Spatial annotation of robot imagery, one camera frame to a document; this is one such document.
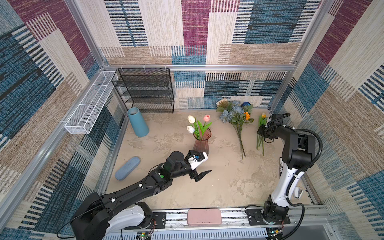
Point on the black wire mesh shelf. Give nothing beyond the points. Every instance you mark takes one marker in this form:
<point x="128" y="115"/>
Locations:
<point x="150" y="90"/>

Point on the cream white tulip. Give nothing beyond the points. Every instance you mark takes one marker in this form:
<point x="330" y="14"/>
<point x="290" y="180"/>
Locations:
<point x="193" y="123"/>

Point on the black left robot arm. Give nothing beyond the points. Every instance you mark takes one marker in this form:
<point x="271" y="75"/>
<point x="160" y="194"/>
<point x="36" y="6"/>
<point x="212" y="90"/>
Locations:
<point x="100" y="214"/>

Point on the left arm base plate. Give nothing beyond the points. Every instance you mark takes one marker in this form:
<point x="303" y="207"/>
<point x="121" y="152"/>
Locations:
<point x="158" y="219"/>

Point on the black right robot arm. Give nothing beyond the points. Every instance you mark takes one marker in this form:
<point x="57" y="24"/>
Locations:
<point x="302" y="148"/>

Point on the blue glasses case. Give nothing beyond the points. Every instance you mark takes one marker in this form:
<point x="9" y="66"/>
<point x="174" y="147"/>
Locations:
<point x="127" y="168"/>

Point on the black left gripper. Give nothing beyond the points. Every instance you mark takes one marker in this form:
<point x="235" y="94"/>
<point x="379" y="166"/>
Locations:
<point x="197" y="178"/>

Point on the pink rectangular case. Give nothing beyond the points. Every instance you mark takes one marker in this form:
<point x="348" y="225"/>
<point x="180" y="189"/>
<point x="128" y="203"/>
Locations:
<point x="204" y="217"/>

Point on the pink tulip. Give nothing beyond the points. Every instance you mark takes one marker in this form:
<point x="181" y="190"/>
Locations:
<point x="204" y="127"/>

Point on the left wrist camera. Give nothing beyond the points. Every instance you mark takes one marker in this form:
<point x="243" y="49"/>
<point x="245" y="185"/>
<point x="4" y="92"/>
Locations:
<point x="195" y="158"/>

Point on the blue cylindrical vase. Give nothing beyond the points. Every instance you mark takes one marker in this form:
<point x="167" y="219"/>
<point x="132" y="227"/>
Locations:
<point x="138" y="123"/>

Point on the white stapler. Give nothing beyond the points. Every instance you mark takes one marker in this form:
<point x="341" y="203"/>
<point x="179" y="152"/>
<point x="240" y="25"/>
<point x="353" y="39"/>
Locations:
<point x="297" y="192"/>

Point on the pink ribbed glass vase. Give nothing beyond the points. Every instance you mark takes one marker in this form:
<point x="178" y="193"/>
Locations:
<point x="203" y="145"/>

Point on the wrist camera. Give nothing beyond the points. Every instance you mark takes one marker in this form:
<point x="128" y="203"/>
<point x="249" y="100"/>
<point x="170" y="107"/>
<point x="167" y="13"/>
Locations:
<point x="195" y="158"/>
<point x="276" y="119"/>

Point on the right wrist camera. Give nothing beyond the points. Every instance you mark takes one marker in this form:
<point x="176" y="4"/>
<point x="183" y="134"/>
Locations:
<point x="276" y="119"/>

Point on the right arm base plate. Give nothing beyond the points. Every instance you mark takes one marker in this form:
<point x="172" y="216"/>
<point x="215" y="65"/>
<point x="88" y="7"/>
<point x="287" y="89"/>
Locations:
<point x="257" y="218"/>

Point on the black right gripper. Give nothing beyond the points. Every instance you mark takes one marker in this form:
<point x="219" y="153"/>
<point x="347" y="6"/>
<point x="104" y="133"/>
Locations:
<point x="263" y="130"/>

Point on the white wire mesh basket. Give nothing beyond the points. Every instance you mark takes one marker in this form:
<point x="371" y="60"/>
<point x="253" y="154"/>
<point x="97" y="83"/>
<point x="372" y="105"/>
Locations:
<point x="89" y="109"/>

